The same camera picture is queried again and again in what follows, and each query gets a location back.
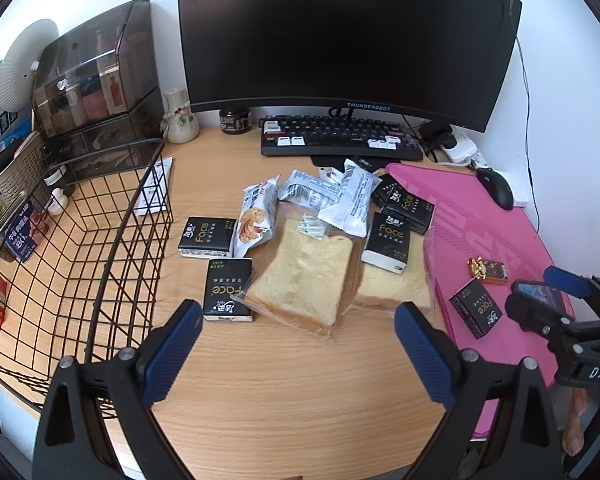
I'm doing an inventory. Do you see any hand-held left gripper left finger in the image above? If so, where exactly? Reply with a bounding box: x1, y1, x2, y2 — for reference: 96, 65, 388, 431
32, 299, 204, 480

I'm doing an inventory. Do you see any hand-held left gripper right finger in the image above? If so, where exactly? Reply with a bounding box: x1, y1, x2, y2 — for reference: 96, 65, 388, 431
394, 301, 566, 480

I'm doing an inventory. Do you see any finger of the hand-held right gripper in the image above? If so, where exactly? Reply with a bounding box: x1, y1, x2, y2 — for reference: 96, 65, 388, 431
504, 280, 600, 356
543, 266, 600, 311

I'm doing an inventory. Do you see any black tissue pack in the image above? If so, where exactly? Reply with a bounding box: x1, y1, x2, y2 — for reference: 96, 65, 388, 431
371, 174, 436, 235
449, 278, 504, 339
202, 258, 255, 323
361, 211, 412, 274
178, 216, 236, 259

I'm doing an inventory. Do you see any black wire basket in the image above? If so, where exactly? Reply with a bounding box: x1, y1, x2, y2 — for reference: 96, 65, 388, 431
0, 137, 176, 421

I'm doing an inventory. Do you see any bagged bread slice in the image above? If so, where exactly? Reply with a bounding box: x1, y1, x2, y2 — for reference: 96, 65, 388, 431
352, 232, 436, 311
243, 217, 361, 343

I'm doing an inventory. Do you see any cookie snack packet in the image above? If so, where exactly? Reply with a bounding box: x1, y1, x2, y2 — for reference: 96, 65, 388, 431
234, 176, 281, 259

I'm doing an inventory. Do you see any white snack packet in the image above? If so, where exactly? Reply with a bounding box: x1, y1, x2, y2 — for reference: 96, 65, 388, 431
278, 169, 343, 209
317, 158, 382, 239

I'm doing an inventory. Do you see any person's right hand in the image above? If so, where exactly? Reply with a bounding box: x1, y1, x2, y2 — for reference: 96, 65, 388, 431
561, 389, 600, 457

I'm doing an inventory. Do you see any gold wrapped candy box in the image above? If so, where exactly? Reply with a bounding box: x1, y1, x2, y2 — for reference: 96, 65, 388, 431
467, 256, 511, 286

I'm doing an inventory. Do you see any pink desk mat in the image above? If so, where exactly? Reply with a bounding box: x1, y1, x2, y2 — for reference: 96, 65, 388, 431
385, 162, 576, 438

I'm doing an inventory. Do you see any black computer mouse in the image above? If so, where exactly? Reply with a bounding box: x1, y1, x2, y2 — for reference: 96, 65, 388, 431
476, 167, 515, 211

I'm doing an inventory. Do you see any long white sachet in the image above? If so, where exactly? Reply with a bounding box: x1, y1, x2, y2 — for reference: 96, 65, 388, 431
135, 156, 174, 217

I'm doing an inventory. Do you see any white power strip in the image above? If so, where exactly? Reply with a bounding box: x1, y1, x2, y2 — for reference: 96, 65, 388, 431
420, 127, 491, 168

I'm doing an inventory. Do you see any small desiccant pack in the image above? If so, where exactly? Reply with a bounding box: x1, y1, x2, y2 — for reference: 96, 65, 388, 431
296, 214, 327, 239

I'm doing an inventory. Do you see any small white figurine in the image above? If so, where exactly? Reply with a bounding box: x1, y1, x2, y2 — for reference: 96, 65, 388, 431
48, 188, 70, 216

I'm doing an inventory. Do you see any blue and white pack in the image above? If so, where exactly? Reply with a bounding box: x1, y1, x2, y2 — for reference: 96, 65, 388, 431
0, 200, 46, 263

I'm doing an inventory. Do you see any black power adapter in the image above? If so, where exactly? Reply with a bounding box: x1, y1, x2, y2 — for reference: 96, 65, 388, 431
420, 120, 456, 150

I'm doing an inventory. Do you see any cream ceramic vase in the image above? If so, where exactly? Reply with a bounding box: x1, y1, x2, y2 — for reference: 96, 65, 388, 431
161, 87, 201, 145

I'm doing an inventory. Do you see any dark glass jar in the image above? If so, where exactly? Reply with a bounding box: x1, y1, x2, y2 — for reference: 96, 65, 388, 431
219, 108, 252, 135

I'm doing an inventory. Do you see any beige woven basket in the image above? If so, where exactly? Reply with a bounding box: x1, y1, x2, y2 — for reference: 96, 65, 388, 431
0, 131, 51, 206

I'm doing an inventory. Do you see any black mechanical keyboard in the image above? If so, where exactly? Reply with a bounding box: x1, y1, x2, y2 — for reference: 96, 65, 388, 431
259, 115, 425, 162

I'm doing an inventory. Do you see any smoked acrylic organizer box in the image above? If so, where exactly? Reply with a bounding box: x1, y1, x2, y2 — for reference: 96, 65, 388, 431
31, 0, 166, 188

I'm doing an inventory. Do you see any white round fan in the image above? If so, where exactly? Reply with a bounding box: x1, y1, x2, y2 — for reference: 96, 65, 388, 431
0, 19, 60, 113

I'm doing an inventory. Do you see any black curved monitor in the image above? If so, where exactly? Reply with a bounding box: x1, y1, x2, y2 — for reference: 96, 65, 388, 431
176, 0, 523, 171

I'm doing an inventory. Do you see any black cable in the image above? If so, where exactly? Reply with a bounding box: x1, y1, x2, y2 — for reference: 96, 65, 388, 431
502, 0, 538, 201

